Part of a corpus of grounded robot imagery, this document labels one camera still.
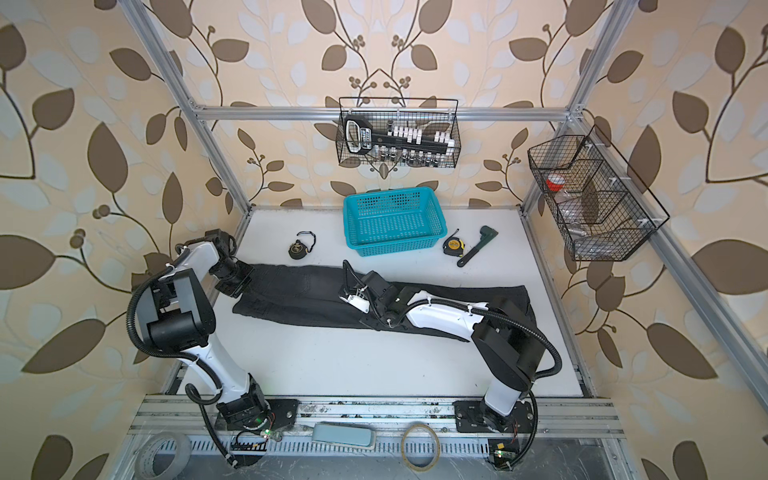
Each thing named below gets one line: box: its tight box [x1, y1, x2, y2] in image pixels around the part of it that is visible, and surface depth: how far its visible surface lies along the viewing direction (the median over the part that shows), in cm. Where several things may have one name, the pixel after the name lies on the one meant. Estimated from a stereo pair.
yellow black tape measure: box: [443, 228, 466, 258], surface depth 107 cm
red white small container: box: [545, 173, 565, 192], surface depth 88 cm
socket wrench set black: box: [345, 116, 454, 154], surface depth 85 cm
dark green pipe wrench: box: [457, 225, 499, 267], surface depth 113 cm
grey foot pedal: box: [311, 422, 377, 449], surface depth 72 cm
